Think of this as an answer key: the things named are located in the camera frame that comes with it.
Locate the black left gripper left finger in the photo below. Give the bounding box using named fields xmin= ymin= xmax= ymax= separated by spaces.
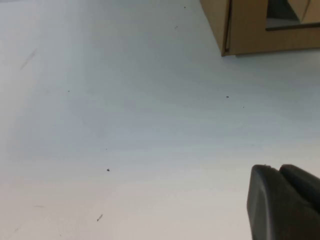
xmin=246 ymin=164 xmax=320 ymax=240

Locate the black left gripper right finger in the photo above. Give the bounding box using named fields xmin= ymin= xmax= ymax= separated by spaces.
xmin=278 ymin=164 xmax=320 ymax=215

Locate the cardboard shoe box small window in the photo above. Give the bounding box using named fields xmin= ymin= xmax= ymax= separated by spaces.
xmin=199 ymin=0 xmax=320 ymax=58

